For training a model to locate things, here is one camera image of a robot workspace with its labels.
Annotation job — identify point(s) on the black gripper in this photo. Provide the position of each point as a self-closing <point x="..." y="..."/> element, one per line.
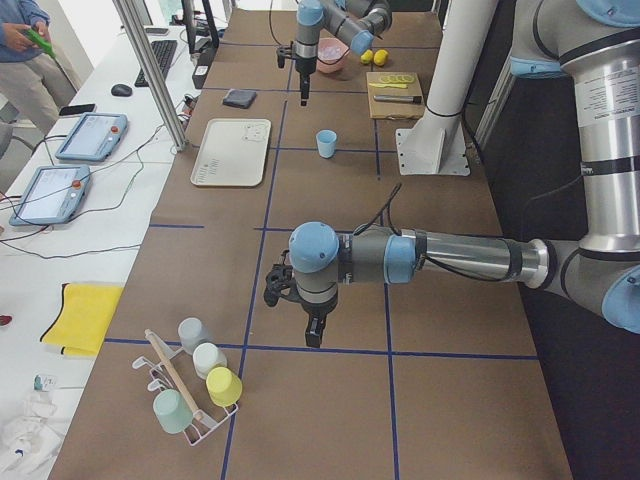
<point x="303" y="65"/>
<point x="316" y="310"/>

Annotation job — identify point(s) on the clear ice cubes pile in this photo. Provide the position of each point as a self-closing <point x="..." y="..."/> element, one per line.
<point x="329" y="50"/>

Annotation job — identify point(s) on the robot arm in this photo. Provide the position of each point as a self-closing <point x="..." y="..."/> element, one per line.
<point x="354" y="23"/>
<point x="596" y="43"/>

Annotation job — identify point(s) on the light blue plastic cup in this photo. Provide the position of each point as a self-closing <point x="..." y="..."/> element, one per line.
<point x="326" y="141"/>

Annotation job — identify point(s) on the yellow cup on rack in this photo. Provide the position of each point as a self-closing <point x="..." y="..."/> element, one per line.
<point x="224" y="386"/>

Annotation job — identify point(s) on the white cup on rack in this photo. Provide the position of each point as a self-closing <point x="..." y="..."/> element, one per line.
<point x="207" y="356"/>

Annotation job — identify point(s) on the grey cup on rack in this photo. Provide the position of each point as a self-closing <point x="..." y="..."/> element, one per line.
<point x="192" y="332"/>

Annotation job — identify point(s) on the green cup on rack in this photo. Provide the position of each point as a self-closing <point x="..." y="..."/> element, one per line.
<point x="172" y="411"/>

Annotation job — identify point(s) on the pink bowl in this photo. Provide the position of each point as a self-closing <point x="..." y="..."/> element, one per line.
<point x="330" y="67"/>

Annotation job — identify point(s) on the whole yellow lemon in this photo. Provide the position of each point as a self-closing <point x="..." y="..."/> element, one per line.
<point x="380" y="57"/>
<point x="368" y="58"/>

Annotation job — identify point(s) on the grey folded cloth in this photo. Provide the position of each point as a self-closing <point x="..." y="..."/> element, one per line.
<point x="239" y="98"/>

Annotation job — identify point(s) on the bamboo cutting board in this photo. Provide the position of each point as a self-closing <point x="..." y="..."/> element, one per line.
<point x="379" y="110"/>

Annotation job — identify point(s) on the steel muddler black tip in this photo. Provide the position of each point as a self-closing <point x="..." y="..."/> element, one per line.
<point x="401" y="99"/>

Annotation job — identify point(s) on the yellow plastic knife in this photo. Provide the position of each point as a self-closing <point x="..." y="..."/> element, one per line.
<point x="396" y="86"/>

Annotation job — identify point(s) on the cream bear serving tray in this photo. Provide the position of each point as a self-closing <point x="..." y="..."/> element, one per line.
<point x="232" y="153"/>

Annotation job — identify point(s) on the black power adapter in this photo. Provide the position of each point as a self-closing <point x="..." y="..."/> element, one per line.
<point x="199" y="75"/>

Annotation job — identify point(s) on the black keyboard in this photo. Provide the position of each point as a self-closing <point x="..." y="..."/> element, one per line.
<point x="163" y="51"/>

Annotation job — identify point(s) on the black computer mouse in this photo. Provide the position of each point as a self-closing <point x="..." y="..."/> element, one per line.
<point x="121" y="90"/>

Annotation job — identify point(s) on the blue teach pendant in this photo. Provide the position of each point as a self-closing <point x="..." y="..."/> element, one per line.
<point x="93" y="138"/>
<point x="53" y="196"/>

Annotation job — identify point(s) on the yellow cloth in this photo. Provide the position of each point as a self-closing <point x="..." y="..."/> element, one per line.
<point x="84" y="318"/>

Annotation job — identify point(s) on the green tool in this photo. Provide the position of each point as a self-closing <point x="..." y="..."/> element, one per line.
<point x="40" y="42"/>

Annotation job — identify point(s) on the person in blue sweater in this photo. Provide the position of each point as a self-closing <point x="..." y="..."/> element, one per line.
<point x="37" y="85"/>

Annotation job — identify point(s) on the white crumpled cloth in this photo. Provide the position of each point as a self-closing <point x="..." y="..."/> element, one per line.
<point x="29" y="441"/>

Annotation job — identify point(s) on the wooden rack handle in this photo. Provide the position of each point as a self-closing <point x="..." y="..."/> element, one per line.
<point x="165" y="355"/>

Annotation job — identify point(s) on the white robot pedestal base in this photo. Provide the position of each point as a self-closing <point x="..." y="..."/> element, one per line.
<point x="435" y="144"/>

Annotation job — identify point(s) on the white wire cup rack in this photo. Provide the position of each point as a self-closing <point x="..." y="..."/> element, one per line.
<point x="214" y="417"/>

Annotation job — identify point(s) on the aluminium frame post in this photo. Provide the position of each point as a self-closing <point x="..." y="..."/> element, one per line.
<point x="137" y="36"/>

